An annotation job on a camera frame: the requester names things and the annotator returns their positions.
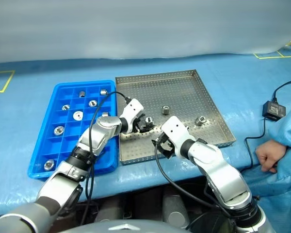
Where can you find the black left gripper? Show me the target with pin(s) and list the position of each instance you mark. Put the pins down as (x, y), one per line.
(135, 126)

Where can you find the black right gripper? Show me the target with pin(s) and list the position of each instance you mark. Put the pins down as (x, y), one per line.
(166, 143)

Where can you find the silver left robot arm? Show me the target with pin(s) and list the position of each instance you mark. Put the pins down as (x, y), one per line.
(99, 136)

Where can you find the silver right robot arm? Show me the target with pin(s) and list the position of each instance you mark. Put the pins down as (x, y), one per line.
(215, 165)

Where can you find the person's blue gowned forearm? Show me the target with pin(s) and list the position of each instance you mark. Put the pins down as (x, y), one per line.
(289, 128)

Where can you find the metal nut tray centre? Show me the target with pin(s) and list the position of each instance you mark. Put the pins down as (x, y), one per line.
(165, 109)

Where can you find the perforated steel tray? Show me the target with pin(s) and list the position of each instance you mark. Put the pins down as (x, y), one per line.
(184, 97)

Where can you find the blue plastic compartment tray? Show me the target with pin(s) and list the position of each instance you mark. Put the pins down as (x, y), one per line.
(63, 145)

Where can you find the person's bare hand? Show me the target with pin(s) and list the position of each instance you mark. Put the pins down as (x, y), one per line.
(270, 153)

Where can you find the grey cylinder under table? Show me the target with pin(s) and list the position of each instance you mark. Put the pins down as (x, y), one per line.
(175, 208)

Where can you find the silver robot torso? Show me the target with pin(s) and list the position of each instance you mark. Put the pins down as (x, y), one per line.
(135, 227)

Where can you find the black power adapter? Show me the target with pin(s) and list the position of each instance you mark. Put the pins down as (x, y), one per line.
(274, 110)

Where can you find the blue plastic table cover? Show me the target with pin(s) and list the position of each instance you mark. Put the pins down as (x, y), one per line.
(38, 68)

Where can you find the person's blue gown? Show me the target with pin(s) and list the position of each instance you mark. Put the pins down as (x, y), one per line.
(281, 194)

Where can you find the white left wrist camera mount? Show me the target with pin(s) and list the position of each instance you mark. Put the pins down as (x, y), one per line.
(132, 109)

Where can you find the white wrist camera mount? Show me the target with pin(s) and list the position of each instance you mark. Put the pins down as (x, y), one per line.
(132, 109)
(175, 128)

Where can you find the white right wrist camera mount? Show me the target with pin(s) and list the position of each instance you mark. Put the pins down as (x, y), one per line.
(175, 128)

